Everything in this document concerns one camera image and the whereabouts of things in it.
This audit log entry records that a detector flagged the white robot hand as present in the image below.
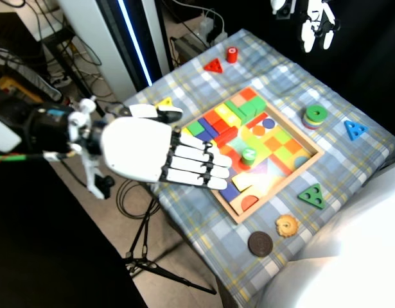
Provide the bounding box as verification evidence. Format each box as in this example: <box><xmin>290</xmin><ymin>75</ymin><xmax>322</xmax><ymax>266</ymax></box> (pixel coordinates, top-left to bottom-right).
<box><xmin>299</xmin><ymin>0</ymin><xmax>342</xmax><ymax>54</ymax></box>
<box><xmin>100</xmin><ymin>103</ymin><xmax>233</xmax><ymax>191</ymax></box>

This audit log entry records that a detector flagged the yellow triangle block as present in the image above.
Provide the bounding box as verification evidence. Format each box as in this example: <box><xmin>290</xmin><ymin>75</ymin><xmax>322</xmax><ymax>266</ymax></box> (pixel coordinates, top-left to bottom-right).
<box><xmin>154</xmin><ymin>97</ymin><xmax>173</xmax><ymax>110</ymax></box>

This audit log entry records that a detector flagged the red triangle block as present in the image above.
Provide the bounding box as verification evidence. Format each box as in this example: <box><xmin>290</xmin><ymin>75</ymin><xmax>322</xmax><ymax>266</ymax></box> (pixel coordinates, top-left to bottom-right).
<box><xmin>203</xmin><ymin>58</ymin><xmax>224</xmax><ymax>74</ymax></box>

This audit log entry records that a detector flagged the blue triangle block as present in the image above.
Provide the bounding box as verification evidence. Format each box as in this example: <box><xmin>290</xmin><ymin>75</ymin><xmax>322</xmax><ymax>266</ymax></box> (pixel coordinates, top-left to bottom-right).
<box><xmin>344</xmin><ymin>120</ymin><xmax>369</xmax><ymax>141</ymax></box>

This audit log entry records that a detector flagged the green triangle block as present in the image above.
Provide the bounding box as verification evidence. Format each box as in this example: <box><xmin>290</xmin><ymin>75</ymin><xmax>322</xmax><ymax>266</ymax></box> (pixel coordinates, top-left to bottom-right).
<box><xmin>297</xmin><ymin>183</ymin><xmax>326</xmax><ymax>210</ymax></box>

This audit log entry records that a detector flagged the red cylinder with O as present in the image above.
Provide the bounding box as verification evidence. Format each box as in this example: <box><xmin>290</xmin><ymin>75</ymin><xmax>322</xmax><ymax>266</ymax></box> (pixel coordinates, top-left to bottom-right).
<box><xmin>225</xmin><ymin>46</ymin><xmax>240</xmax><ymax>64</ymax></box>

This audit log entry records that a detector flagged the white power strip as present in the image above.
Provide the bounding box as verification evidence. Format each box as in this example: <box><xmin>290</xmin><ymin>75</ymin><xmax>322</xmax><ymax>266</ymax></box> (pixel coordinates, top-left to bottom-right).
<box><xmin>197</xmin><ymin>15</ymin><xmax>229</xmax><ymax>45</ymax></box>

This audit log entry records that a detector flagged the black box device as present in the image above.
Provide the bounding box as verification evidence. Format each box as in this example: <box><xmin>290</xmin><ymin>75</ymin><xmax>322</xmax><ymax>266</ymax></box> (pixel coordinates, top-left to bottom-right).
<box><xmin>170</xmin><ymin>34</ymin><xmax>207</xmax><ymax>65</ymax></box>

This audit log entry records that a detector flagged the green cylinder with N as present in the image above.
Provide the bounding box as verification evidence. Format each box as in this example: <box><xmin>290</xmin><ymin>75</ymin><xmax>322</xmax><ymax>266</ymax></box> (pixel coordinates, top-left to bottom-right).
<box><xmin>240</xmin><ymin>146</ymin><xmax>257</xmax><ymax>167</ymax></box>

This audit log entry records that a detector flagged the white column with blue light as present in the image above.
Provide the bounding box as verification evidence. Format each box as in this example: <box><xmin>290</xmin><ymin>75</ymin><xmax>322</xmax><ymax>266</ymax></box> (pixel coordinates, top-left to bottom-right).
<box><xmin>57</xmin><ymin>0</ymin><xmax>172</xmax><ymax>92</ymax></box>

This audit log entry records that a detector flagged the blue plaid cloth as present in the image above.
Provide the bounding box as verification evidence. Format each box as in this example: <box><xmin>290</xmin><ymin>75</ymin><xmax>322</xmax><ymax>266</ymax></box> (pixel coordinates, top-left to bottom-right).
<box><xmin>125</xmin><ymin>28</ymin><xmax>395</xmax><ymax>308</ymax></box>

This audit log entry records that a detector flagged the black tripod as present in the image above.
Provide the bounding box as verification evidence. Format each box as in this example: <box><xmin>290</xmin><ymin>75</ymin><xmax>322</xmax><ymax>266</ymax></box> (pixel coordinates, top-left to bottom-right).
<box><xmin>125</xmin><ymin>192</ymin><xmax>218</xmax><ymax>296</ymax></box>

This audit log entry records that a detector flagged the wooden puzzle tray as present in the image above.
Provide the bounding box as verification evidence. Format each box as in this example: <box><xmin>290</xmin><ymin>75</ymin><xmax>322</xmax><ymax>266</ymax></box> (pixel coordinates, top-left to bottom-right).
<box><xmin>180</xmin><ymin>85</ymin><xmax>325</xmax><ymax>225</ymax></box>

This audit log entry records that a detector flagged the dark brown round cookie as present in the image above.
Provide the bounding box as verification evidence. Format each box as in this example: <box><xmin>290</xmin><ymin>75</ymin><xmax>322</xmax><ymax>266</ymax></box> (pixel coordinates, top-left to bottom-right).
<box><xmin>247</xmin><ymin>230</ymin><xmax>274</xmax><ymax>257</ymax></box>

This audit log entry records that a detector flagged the tan round cookie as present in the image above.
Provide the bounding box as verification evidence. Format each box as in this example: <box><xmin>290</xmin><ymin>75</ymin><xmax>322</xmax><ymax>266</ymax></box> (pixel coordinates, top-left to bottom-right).
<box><xmin>274</xmin><ymin>214</ymin><xmax>299</xmax><ymax>238</ymax></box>

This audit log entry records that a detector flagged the white blurred robot shell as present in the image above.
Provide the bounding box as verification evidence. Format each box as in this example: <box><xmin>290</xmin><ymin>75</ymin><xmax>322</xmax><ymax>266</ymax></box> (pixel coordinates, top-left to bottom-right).
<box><xmin>258</xmin><ymin>162</ymin><xmax>395</xmax><ymax>308</ymax></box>

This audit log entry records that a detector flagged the black coiled cable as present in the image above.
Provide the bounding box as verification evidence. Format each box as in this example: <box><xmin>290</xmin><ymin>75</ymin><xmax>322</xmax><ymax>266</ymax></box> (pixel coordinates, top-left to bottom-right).
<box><xmin>116</xmin><ymin>178</ymin><xmax>162</xmax><ymax>221</ymax></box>

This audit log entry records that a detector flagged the green ring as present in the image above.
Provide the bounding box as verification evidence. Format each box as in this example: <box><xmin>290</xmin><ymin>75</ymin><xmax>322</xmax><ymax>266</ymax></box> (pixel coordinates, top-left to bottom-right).
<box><xmin>305</xmin><ymin>105</ymin><xmax>329</xmax><ymax>124</ymax></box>

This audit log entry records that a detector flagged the yellow ring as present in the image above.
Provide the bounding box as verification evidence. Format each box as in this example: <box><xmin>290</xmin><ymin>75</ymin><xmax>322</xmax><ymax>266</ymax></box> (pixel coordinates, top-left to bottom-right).
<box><xmin>302</xmin><ymin>112</ymin><xmax>327</xmax><ymax>126</ymax></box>

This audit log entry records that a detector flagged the blue ring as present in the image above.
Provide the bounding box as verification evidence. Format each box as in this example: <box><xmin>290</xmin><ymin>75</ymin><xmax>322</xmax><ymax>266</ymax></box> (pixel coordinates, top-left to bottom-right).
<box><xmin>301</xmin><ymin>115</ymin><xmax>326</xmax><ymax>128</ymax></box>

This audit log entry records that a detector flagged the red ring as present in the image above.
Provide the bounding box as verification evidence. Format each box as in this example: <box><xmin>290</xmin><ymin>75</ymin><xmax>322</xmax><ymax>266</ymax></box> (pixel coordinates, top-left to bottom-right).
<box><xmin>301</xmin><ymin>119</ymin><xmax>324</xmax><ymax>131</ymax></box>

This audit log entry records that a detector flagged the grey braided cable sleeve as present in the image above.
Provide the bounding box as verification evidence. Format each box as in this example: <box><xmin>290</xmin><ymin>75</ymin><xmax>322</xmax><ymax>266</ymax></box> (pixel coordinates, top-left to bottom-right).
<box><xmin>0</xmin><ymin>47</ymin><xmax>64</xmax><ymax>103</ymax></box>

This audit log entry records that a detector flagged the black metal frame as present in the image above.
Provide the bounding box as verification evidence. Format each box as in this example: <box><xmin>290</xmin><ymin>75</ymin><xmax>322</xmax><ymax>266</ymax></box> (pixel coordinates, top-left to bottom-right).
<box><xmin>39</xmin><ymin>27</ymin><xmax>107</xmax><ymax>116</ymax></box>

